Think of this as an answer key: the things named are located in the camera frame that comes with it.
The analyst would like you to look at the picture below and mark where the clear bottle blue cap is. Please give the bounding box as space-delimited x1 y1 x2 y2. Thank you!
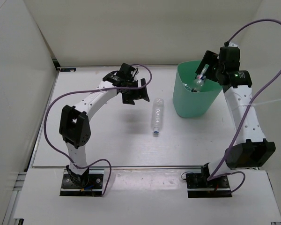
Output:
151 98 164 136

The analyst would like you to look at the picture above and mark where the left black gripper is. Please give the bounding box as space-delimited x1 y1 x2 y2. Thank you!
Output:
121 78 149 105

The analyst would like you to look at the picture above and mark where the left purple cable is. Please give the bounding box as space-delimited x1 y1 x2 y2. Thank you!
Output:
44 64 153 196

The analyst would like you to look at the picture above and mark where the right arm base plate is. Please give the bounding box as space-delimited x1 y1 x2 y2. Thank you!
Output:
181 164 232 198

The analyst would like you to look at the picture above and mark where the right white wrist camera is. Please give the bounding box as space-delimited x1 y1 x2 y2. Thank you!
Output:
224 41 239 48

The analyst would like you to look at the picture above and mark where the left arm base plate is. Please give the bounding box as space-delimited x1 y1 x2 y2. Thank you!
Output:
59 165 104 197

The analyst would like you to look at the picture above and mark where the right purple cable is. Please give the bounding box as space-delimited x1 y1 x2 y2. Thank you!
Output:
207 19 281 193

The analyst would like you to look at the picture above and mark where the purple cable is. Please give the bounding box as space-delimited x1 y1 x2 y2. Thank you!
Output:
44 64 153 196
207 19 281 193

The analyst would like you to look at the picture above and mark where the crushed bottle blue label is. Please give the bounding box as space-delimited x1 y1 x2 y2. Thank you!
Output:
194 66 207 81

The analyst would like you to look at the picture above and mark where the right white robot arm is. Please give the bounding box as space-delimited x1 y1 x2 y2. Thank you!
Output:
196 46 276 188

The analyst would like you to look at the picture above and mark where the green plastic bin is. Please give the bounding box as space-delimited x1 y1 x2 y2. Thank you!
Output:
172 60 222 118

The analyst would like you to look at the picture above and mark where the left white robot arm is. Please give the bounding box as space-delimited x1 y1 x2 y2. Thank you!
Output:
59 63 149 188

